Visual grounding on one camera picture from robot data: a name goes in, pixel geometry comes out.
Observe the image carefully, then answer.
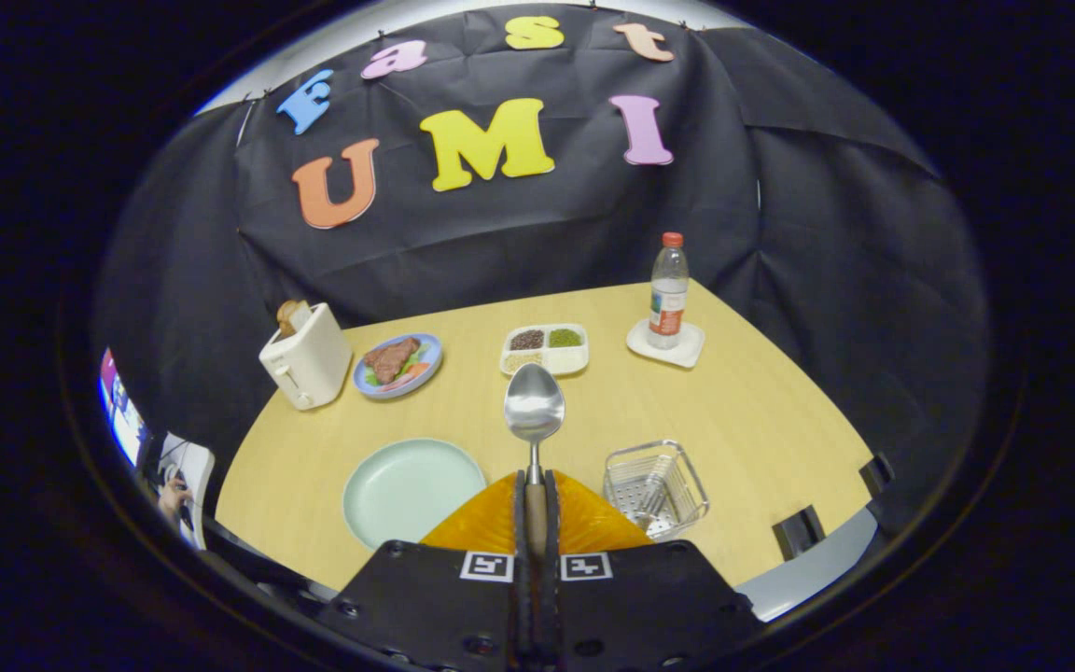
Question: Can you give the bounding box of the blue plate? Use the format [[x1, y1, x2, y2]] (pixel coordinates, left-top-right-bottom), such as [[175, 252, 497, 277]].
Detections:
[[353, 333, 444, 400]]

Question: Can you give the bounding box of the toasted bread slice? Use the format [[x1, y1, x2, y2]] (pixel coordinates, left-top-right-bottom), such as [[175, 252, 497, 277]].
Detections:
[[276, 299, 313, 339]]

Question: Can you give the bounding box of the brown steak with vegetables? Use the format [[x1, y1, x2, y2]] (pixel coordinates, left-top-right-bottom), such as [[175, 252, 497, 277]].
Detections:
[[363, 338, 424, 385]]

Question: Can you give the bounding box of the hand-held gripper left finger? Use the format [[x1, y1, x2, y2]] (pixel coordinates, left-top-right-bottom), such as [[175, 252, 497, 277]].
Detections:
[[318, 469, 529, 672]]

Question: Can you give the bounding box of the white toaster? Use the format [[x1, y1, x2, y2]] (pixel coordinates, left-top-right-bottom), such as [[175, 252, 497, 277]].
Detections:
[[258, 301, 354, 412]]

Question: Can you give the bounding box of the white side table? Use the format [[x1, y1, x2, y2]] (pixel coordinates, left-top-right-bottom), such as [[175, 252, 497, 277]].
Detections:
[[157, 431, 216, 552]]

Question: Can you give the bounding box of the red capped plastic bottle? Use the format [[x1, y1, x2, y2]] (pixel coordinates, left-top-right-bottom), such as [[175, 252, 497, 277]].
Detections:
[[647, 231, 691, 351]]

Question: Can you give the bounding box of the black backdrop cloth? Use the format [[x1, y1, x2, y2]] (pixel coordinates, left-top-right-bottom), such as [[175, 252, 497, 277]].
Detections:
[[90, 5, 991, 561]]

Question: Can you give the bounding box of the wooden handled metal fork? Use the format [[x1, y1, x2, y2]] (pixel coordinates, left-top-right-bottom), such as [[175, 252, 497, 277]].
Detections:
[[635, 455, 678, 524]]

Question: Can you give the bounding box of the wooden handled metal spoon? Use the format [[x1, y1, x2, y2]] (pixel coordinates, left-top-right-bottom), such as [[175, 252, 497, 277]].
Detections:
[[504, 363, 566, 563]]

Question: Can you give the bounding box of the black table clamp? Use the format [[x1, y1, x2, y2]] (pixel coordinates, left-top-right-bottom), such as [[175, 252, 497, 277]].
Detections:
[[772, 505, 826, 561], [859, 452, 897, 497]]

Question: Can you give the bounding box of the white square coaster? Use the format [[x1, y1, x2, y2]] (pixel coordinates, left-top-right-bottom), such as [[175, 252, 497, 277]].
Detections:
[[626, 318, 706, 369]]

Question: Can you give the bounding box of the pale green plate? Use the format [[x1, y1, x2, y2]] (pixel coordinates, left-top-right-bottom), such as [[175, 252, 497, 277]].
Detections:
[[342, 438, 488, 551]]

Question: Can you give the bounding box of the metal wire basket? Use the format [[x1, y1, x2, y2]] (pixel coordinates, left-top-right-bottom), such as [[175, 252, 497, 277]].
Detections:
[[602, 440, 711, 542]]

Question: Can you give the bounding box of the computer monitor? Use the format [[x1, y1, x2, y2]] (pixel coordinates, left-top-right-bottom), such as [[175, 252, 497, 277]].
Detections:
[[99, 348, 152, 468]]

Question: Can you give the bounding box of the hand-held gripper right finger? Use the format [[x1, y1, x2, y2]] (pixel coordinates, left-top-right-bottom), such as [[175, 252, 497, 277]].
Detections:
[[542, 469, 764, 672]]

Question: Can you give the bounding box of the white divided bean dish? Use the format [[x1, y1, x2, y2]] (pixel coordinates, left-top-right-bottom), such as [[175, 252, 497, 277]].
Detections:
[[499, 323, 590, 378]]

